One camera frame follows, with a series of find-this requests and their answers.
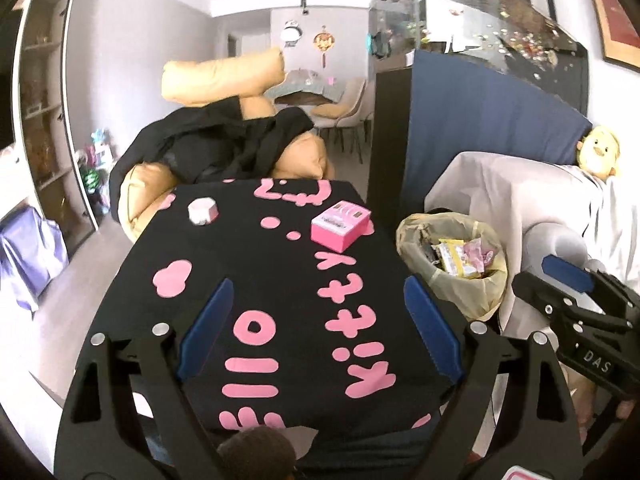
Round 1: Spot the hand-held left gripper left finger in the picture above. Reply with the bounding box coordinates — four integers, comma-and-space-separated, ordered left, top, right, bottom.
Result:
54, 277, 235, 480

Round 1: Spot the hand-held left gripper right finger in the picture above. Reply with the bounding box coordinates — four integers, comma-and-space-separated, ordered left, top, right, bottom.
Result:
404, 275, 586, 480

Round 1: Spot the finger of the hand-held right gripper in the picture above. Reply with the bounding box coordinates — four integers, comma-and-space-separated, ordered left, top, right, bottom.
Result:
511, 270, 640, 333
541, 254, 640, 317

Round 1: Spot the yellow snack packet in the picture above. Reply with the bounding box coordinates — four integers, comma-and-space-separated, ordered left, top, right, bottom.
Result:
439, 239, 481, 277

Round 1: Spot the person's right hand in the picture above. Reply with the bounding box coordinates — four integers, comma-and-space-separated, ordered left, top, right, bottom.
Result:
565, 364, 635, 428

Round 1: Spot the black pink-printed tablecloth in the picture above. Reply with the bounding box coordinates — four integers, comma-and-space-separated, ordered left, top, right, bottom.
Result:
82, 177, 458, 456

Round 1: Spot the white sheet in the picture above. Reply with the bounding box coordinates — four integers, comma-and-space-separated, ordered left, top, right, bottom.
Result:
424, 151, 640, 341

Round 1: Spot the small pink hexagonal box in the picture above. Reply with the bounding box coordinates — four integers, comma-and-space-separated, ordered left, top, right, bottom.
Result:
187, 198, 219, 226

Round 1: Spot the yellow duck plush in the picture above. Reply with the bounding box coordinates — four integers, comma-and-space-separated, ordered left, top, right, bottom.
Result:
576, 126, 623, 178

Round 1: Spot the brown fuzzy object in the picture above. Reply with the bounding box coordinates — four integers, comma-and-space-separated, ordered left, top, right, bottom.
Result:
217, 427, 298, 480

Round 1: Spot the pink rectangular box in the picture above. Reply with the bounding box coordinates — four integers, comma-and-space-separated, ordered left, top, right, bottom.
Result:
310, 201, 372, 252

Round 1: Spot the black jacket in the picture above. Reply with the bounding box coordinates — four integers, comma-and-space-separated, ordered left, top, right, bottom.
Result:
109, 96, 313, 211

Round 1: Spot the purple bag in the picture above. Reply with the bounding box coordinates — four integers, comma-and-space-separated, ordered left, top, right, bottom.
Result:
0, 207, 68, 313

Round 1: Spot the toy castle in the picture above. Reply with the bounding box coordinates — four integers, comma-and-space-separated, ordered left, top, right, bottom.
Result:
87, 130, 113, 166

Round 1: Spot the beige dining chair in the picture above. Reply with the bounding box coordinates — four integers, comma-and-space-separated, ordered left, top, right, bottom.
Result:
312, 102, 351, 136
340, 77, 368, 161

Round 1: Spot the yellow beanbag sofa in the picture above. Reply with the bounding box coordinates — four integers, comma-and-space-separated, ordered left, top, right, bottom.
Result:
117, 47, 335, 241

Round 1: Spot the covered dining table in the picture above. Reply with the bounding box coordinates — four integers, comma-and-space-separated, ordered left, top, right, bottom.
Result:
265, 67, 348, 106

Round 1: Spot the glass-door display cabinet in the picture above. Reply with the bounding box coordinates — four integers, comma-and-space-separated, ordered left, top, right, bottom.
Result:
12, 0, 98, 246

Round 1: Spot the glass fish tank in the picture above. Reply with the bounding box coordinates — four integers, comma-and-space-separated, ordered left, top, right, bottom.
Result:
369, 0, 590, 116

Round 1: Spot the framed wall picture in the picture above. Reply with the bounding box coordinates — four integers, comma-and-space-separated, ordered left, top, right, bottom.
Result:
580, 0, 640, 68

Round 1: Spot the red knot wall ornament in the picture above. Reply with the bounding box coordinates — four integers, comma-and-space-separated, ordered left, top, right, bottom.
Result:
312, 30, 335, 68

